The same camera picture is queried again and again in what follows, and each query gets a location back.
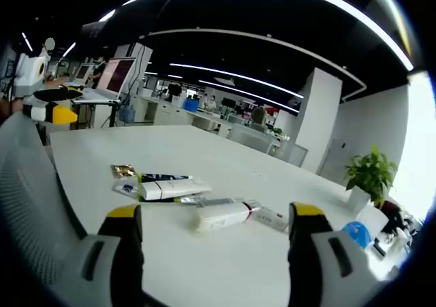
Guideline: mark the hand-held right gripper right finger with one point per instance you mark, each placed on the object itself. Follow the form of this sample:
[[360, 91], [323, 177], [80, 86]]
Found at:
[[306, 252]]

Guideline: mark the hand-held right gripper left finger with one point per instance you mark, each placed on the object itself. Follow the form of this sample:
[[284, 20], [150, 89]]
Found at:
[[112, 252]]

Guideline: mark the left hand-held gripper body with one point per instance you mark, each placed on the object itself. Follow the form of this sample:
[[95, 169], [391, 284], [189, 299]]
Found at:
[[29, 75]]

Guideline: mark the clear skincare sachet dark print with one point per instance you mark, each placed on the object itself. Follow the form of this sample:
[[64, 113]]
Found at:
[[126, 188]]

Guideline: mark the gold foil skincare sachet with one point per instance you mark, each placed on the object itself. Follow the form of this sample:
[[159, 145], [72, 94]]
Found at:
[[122, 171]]

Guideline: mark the white skincare tube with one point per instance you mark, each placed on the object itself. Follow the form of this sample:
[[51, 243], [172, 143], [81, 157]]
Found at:
[[173, 188]]

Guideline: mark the white bottle red collar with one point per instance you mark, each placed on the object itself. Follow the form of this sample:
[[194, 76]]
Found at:
[[221, 218]]

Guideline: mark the blue storage box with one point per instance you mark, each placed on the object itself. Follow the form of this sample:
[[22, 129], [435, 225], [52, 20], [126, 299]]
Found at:
[[191, 104]]

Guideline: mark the white side table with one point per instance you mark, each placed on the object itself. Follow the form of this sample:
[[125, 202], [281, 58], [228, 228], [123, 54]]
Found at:
[[95, 97]]

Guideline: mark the blue packet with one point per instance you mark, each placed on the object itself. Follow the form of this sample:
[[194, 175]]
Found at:
[[356, 233]]

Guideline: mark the large display screen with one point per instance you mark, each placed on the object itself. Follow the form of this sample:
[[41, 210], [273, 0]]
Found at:
[[116, 75]]

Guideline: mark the blue bag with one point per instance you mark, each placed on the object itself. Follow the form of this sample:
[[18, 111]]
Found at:
[[126, 114]]

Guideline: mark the grey mesh office chair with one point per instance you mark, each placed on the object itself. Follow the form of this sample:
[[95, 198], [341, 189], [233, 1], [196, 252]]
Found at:
[[30, 201]]

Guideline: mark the dark red plant pot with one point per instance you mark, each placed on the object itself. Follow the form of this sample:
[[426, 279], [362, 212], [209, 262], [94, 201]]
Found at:
[[395, 215]]

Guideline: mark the green potted plant white pot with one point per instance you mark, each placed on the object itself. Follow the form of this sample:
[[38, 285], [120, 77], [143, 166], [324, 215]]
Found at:
[[369, 174]]

